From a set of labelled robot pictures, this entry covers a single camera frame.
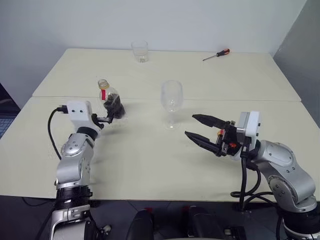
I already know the clear wine glass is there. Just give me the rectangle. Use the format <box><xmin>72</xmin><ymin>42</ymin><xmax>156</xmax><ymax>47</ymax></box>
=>
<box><xmin>160</xmin><ymin>79</ymin><xmax>184</xmax><ymax>130</ymax></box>

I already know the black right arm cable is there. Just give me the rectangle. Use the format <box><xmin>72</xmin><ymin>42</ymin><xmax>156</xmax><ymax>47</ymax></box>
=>
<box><xmin>230</xmin><ymin>147</ymin><xmax>278</xmax><ymax>212</ymax></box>

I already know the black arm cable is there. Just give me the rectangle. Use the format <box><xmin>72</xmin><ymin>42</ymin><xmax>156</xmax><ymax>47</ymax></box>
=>
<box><xmin>47</xmin><ymin>105</ymin><xmax>69</xmax><ymax>161</ymax></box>
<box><xmin>230</xmin><ymin>147</ymin><xmax>278</xmax><ymax>212</ymax></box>

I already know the grey partition panel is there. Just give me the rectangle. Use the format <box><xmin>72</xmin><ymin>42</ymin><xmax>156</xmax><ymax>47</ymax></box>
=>
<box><xmin>272</xmin><ymin>0</ymin><xmax>320</xmax><ymax>103</ymax></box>

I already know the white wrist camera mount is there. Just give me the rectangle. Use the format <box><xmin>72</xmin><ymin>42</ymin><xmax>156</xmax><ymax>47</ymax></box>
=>
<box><xmin>65</xmin><ymin>100</ymin><xmax>103</xmax><ymax>139</ymax></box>
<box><xmin>231</xmin><ymin>110</ymin><xmax>263</xmax><ymax>161</ymax></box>

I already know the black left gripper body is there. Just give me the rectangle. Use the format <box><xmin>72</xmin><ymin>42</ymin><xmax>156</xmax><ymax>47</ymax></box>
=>
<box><xmin>90</xmin><ymin>113</ymin><xmax>106</xmax><ymax>130</ymax></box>

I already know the clear tumbler glass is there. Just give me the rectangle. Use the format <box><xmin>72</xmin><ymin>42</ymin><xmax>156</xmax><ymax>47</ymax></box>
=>
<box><xmin>131</xmin><ymin>40</ymin><xmax>149</xmax><ymax>63</ymax></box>

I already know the plastic bottle with dark drink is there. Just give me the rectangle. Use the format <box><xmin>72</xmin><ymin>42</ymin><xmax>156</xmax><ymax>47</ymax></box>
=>
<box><xmin>96</xmin><ymin>78</ymin><xmax>126</xmax><ymax>120</ymax></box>

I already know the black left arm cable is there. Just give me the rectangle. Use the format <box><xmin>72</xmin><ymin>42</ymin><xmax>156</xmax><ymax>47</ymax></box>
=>
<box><xmin>47</xmin><ymin>105</ymin><xmax>69</xmax><ymax>161</ymax></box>

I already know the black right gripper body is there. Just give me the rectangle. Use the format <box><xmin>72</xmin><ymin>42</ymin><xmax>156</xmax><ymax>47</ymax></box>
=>
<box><xmin>213</xmin><ymin>119</ymin><xmax>247</xmax><ymax>158</ymax></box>

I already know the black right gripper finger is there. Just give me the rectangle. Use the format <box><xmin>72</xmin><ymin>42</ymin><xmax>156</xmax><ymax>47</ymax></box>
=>
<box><xmin>184</xmin><ymin>130</ymin><xmax>222</xmax><ymax>158</ymax></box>
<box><xmin>191</xmin><ymin>114</ymin><xmax>227</xmax><ymax>130</ymax></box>

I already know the dark blue gridded object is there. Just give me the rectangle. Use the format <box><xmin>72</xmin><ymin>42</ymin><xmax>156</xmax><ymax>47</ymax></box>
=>
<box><xmin>0</xmin><ymin>82</ymin><xmax>22</xmax><ymax>141</ymax></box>

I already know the dark rounded shape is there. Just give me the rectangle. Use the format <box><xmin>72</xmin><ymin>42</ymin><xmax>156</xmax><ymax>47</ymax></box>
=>
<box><xmin>187</xmin><ymin>205</ymin><xmax>221</xmax><ymax>240</ymax></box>
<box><xmin>124</xmin><ymin>209</ymin><xmax>155</xmax><ymax>240</ymax></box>

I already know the orange black handled screwdriver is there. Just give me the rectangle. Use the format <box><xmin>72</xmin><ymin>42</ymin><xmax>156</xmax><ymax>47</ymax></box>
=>
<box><xmin>202</xmin><ymin>48</ymin><xmax>231</xmax><ymax>62</ymax></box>

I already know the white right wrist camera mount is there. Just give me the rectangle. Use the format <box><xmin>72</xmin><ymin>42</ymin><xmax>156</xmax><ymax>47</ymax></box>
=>
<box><xmin>231</xmin><ymin>110</ymin><xmax>263</xmax><ymax>161</ymax></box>

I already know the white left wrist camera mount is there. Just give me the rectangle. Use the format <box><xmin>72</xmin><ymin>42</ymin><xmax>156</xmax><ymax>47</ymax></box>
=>
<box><xmin>65</xmin><ymin>100</ymin><xmax>103</xmax><ymax>139</ymax></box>

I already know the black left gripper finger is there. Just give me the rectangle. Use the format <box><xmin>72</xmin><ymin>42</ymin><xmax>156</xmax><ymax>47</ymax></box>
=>
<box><xmin>97</xmin><ymin>99</ymin><xmax>117</xmax><ymax>125</ymax></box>

